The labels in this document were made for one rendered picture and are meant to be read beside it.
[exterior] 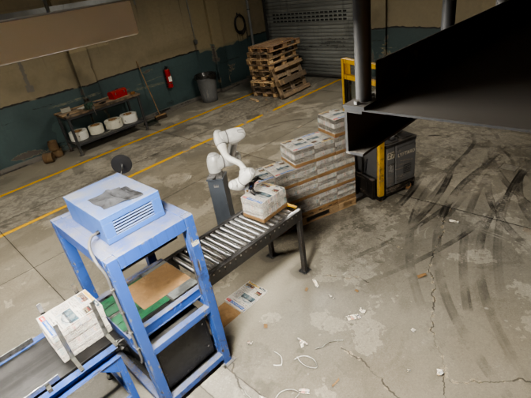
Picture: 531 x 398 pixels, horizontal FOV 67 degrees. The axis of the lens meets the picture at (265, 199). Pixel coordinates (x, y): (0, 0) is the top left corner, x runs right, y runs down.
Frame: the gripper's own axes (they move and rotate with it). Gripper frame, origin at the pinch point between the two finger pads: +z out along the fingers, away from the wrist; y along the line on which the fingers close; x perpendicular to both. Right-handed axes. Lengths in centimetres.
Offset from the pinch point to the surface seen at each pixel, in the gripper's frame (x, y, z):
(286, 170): -42, -12, 86
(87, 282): -37, 95, -148
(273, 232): 29.4, 39.5, -1.4
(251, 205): 0.5, 20.2, -8.5
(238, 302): 3, 125, -4
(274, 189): 6.0, 1.5, 14.7
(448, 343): 189, 92, 63
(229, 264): 29, 66, -53
